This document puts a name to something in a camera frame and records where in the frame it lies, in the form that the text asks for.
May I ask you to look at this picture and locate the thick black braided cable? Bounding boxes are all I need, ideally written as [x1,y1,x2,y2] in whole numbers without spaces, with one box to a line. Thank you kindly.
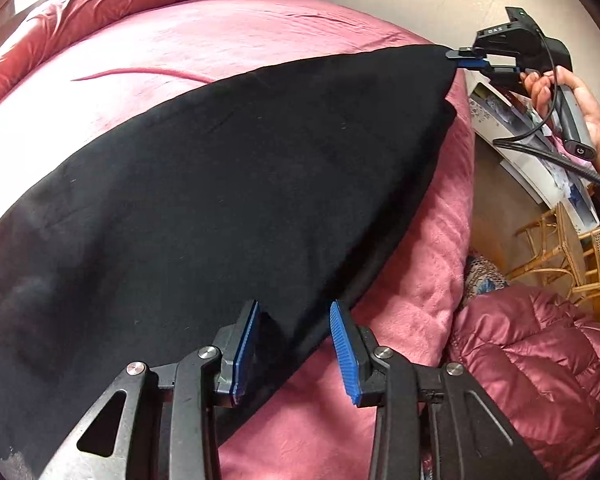
[494,139,600,187]

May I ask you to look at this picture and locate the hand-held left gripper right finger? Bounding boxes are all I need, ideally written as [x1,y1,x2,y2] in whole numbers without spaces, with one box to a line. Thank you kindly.
[329,300,548,480]

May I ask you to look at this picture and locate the patterned cloth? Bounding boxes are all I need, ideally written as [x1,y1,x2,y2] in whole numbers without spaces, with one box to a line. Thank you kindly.
[461,254,512,308]

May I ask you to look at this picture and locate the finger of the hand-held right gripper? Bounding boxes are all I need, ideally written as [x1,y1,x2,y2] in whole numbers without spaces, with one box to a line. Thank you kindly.
[445,47,492,60]
[459,58,522,85]

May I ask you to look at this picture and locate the black pants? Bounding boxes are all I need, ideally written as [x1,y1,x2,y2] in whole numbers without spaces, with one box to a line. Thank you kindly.
[0,44,458,478]

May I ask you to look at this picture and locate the maroon puffer jacket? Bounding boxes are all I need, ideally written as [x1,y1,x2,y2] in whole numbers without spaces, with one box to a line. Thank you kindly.
[446,285,600,480]

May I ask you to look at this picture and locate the thin black cable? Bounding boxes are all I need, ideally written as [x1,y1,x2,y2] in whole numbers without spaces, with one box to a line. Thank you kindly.
[494,31,561,145]

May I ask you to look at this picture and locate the rattan chair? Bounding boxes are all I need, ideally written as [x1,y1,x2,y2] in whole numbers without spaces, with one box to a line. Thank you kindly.
[505,202,600,323]

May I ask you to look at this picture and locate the printed paper sheets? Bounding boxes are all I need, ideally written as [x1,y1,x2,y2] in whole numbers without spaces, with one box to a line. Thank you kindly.
[467,80,600,233]

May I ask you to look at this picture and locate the pink bed blanket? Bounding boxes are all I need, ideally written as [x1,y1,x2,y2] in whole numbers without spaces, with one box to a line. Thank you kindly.
[0,0,477,480]

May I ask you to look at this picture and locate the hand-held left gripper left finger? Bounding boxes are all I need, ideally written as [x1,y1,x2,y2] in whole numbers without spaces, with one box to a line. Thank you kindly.
[40,300,273,480]

